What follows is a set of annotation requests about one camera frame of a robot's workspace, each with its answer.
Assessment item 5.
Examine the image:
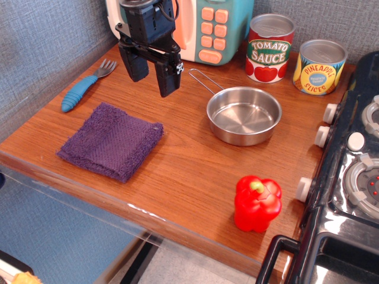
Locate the white stove knob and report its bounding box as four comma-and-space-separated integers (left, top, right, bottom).
296, 177, 313, 203
323, 104, 338, 124
314, 126, 330, 148

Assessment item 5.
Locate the teal toy microwave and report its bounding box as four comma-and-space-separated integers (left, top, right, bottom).
105, 0, 255, 66

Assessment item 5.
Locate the white stove knob upper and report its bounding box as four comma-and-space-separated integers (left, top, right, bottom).
323, 104, 338, 124

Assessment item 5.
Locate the white stove knob lower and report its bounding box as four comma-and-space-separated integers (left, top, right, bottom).
296, 177, 313, 203

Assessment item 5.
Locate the white stove knob middle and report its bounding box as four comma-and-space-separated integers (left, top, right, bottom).
314, 126, 330, 148

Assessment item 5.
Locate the red toy bell pepper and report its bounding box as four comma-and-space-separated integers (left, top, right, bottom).
234, 175, 282, 233

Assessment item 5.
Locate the tomato sauce can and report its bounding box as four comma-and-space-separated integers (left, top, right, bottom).
245, 14, 295, 83

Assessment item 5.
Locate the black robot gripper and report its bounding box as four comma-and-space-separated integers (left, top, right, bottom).
116, 1, 184, 98

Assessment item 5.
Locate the purple cloth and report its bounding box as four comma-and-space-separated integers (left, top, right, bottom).
57, 103, 163, 183

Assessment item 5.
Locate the silver metal pot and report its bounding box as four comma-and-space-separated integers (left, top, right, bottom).
188, 68, 282, 147

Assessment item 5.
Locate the pineapple slices can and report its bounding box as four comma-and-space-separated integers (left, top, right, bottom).
293, 39, 348, 95

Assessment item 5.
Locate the black toy stove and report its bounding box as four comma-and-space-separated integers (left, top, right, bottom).
256, 51, 378, 283

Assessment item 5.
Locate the clear acrylic table guard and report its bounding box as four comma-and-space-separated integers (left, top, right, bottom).
1, 147, 303, 275

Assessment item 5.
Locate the blue handled toy fork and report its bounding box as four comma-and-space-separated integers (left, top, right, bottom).
61, 59, 117, 112

